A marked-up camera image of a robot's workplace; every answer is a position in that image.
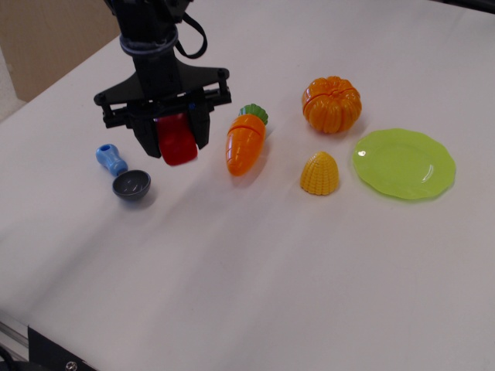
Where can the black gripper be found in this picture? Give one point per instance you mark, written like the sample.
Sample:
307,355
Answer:
162,85

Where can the red white toy sushi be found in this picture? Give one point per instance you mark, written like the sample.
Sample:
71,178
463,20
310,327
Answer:
177,144

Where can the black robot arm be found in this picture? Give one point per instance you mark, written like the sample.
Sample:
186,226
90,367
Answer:
152,21

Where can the green plastic plate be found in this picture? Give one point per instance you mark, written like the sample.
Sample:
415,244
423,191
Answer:
404,164

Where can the blue grey toy scoop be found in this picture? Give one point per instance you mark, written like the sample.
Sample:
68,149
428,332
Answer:
129,185

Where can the orange toy carrot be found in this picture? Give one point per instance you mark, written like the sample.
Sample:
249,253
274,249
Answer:
245,139

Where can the yellow toy corn piece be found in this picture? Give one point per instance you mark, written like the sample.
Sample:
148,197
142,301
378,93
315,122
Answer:
320,175

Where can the orange toy pumpkin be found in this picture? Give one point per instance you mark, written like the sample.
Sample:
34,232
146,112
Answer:
331,104

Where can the black corner bracket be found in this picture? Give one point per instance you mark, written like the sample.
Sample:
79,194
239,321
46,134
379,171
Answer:
52,356

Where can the aluminium frame rail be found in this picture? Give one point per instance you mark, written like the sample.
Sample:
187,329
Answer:
14,334

